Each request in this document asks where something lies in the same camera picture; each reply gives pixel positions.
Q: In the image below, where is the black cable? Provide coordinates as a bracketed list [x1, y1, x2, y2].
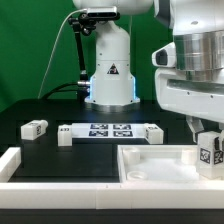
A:
[41, 81, 81, 100]

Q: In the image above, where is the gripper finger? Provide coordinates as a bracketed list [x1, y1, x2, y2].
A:
[215, 123, 224, 150]
[186, 116, 204, 142]

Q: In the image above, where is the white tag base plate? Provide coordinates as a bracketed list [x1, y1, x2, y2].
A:
[71, 123, 144, 138]

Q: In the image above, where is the black camera stand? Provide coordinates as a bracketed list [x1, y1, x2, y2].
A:
[68, 13, 96, 102]

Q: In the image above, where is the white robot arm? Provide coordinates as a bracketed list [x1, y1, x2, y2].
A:
[73, 0, 224, 151]

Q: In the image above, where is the white camera cable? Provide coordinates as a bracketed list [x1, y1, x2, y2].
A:
[37, 9, 88, 100]

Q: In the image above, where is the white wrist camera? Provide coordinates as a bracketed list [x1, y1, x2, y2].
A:
[152, 42, 177, 68]

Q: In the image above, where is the grey camera on stand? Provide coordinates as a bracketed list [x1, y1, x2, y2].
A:
[86, 6, 118, 19]

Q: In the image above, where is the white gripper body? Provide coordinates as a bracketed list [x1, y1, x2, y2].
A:
[155, 68, 224, 123]

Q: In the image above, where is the white U-shaped fence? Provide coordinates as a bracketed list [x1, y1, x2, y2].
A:
[0, 147, 224, 209]

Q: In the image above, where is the white square tabletop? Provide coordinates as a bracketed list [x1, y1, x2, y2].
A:
[117, 145, 224, 182]

